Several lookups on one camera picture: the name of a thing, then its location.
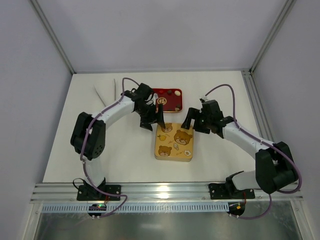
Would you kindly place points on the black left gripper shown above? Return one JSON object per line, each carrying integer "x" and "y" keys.
{"x": 152, "y": 119}

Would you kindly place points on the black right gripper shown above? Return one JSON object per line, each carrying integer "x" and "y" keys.
{"x": 198, "y": 122}

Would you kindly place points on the square metal plate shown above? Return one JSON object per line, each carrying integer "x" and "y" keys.
{"x": 174, "y": 140}

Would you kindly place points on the gold chocolate box tray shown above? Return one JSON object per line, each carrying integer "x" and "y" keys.
{"x": 182, "y": 158}

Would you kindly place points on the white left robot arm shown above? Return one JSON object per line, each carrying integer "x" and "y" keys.
{"x": 89, "y": 134}

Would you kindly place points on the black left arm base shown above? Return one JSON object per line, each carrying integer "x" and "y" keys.
{"x": 103, "y": 192}

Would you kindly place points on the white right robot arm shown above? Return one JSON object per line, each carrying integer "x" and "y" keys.
{"x": 274, "y": 166}

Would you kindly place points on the white round chocolate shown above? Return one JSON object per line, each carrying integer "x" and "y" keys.
{"x": 177, "y": 93}

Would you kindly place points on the red tray lid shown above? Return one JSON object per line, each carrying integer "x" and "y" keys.
{"x": 169, "y": 102}

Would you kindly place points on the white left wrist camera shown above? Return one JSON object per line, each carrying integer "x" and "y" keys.
{"x": 155, "y": 96}

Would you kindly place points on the slotted cable duct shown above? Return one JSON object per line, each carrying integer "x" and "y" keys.
{"x": 136, "y": 207}

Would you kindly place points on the aluminium front rail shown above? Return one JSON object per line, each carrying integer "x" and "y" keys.
{"x": 142, "y": 192}

